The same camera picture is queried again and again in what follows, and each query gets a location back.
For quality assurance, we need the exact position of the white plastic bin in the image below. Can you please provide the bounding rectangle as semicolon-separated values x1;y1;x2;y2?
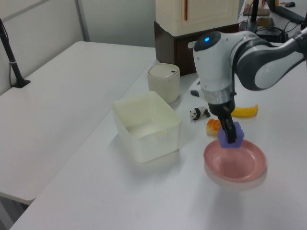
111;91;182;164

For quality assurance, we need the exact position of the beige small trash can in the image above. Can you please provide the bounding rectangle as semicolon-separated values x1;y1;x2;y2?
146;63;181;104

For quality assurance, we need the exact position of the black clamped pole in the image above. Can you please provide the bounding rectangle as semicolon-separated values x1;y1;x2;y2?
0;17;32;89

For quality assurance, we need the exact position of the cream toy microwave box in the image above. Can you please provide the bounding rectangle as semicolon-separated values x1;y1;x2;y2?
155;0;240;37

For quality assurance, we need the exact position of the black electronics box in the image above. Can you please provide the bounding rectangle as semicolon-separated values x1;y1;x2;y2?
256;27;289;43

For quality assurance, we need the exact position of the toy panda figure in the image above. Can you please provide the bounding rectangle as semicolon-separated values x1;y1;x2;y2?
189;106;212;122

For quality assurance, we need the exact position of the pink plate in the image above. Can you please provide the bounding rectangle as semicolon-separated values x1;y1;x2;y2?
203;139;268;183

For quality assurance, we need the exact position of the dark monitor stand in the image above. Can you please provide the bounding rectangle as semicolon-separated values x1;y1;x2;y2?
247;0;261;23

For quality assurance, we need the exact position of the toy salmon roe sushi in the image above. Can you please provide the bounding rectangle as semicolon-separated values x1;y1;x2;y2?
206;117;222;138

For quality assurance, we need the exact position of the purple cube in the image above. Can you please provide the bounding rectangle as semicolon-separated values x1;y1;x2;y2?
217;121;245;150

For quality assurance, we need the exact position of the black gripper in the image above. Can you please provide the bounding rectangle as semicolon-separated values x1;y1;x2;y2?
208;97;238;145

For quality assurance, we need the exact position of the dark brown drawer cabinet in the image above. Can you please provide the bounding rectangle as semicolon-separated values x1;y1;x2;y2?
153;21;239;77

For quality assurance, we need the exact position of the yellow toy banana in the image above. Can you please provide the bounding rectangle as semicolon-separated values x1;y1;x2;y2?
230;103;260;118

